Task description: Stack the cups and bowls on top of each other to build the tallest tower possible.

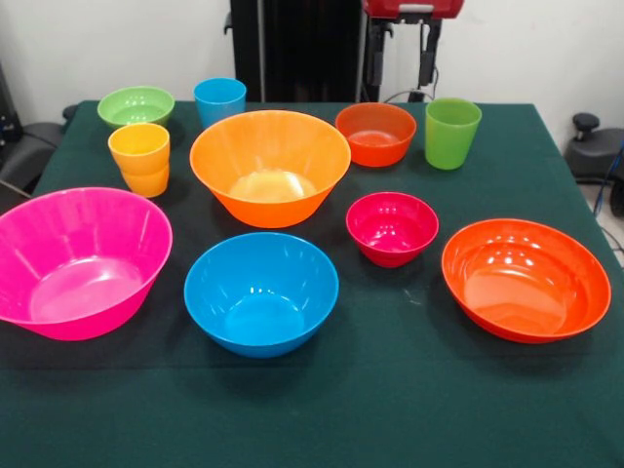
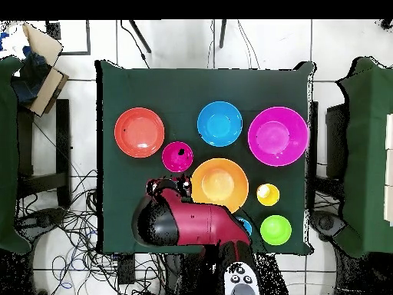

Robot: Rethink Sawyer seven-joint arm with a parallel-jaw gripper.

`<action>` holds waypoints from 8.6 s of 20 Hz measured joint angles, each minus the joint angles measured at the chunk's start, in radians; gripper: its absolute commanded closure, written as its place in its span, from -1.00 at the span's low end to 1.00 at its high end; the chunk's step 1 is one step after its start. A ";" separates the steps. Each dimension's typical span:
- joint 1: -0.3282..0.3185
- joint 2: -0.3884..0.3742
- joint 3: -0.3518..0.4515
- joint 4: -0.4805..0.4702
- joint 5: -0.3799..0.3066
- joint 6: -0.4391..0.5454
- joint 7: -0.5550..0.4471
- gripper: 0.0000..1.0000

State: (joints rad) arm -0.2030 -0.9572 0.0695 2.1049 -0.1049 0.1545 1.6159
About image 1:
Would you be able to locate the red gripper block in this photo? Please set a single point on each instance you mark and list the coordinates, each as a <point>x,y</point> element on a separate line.
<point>414,7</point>

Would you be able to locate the small red-orange bowl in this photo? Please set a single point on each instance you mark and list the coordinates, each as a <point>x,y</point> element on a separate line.
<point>375,136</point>

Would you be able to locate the large orange bowl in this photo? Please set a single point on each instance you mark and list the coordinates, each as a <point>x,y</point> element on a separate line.
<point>270,156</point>

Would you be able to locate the green cup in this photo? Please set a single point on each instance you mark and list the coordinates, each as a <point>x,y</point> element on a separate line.
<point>451,136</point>

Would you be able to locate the small crimson bowl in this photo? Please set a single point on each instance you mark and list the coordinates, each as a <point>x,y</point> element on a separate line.
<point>391,229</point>

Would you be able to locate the blue cup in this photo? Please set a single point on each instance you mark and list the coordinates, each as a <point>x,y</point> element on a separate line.
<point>214,105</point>

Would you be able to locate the wide red-orange bowl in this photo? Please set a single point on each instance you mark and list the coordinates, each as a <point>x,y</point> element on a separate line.
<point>526,283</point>

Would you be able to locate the green bowl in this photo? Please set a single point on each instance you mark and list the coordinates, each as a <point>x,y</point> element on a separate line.
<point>135,105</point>

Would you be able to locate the blue bowl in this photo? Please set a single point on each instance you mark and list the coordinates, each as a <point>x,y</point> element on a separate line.
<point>261,292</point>

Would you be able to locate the yellow cup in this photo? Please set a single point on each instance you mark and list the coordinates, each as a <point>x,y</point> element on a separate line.
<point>139,151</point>
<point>146,185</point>

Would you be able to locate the dark green tablecloth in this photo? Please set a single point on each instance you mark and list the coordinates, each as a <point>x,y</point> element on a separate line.
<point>390,390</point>

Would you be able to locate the large magenta bowl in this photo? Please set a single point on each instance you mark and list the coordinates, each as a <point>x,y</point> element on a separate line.
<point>73,244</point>

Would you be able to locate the grey pedestal foot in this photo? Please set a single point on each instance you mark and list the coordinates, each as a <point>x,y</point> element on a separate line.
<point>24,156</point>
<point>592,156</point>

